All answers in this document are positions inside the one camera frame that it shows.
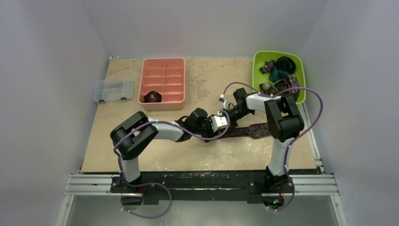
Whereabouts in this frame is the aluminium frame rail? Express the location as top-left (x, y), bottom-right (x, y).
top-left (66, 101), bottom-right (349, 226)

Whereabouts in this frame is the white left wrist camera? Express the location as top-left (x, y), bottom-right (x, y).
top-left (211, 112), bottom-right (228, 131)

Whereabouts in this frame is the pink compartment tray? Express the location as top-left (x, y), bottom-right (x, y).
top-left (138, 57), bottom-right (185, 111)

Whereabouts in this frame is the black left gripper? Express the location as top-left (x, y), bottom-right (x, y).
top-left (192, 116), bottom-right (220, 142)

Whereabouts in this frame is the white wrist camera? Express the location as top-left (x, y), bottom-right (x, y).
top-left (211, 112), bottom-right (228, 131)
top-left (218, 94), bottom-right (232, 110)

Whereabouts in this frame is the clear plastic organizer box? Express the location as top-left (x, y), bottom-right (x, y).
top-left (93, 78), bottom-right (133, 104)

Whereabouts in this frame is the brown patterned necktie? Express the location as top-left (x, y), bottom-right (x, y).
top-left (220, 122), bottom-right (271, 139)

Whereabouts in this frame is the green plastic bin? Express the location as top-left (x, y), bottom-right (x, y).
top-left (252, 51), bottom-right (306, 91)

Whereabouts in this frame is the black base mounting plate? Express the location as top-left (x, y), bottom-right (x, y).
top-left (110, 169), bottom-right (293, 208)

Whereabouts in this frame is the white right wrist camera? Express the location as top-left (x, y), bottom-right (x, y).
top-left (218, 94), bottom-right (232, 110)

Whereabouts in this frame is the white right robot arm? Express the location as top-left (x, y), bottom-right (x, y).
top-left (226, 88), bottom-right (304, 192)

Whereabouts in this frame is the dark green rolled tie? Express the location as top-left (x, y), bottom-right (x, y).
top-left (276, 56), bottom-right (296, 74)

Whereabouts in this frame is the colourful ties pile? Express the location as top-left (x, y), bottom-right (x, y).
top-left (259, 60), bottom-right (300, 95)

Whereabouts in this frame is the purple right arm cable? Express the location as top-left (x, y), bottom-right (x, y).
top-left (220, 82), bottom-right (324, 213)

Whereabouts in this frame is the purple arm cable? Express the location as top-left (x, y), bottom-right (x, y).
top-left (220, 82), bottom-right (324, 213)
top-left (112, 110), bottom-right (231, 218)

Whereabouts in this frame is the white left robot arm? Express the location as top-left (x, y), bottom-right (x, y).
top-left (110, 108), bottom-right (221, 193)

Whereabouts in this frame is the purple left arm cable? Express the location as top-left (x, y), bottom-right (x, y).
top-left (112, 110), bottom-right (231, 218)

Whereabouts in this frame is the dark red rolled tie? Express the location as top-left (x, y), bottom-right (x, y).
top-left (144, 91), bottom-right (162, 103)

